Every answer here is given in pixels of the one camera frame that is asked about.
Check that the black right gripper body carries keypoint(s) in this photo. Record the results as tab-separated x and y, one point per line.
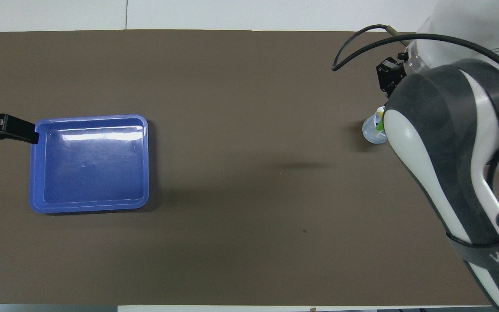
399	76

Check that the green pen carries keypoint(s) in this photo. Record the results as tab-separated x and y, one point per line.
379	123

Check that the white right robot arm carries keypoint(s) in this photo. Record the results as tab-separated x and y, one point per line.
440	130

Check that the blue plastic tray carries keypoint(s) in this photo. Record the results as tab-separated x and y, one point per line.
89	173

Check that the translucent plastic cup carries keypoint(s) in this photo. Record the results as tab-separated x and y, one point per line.
370	134

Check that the brown table mat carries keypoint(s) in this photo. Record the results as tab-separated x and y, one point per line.
232	195

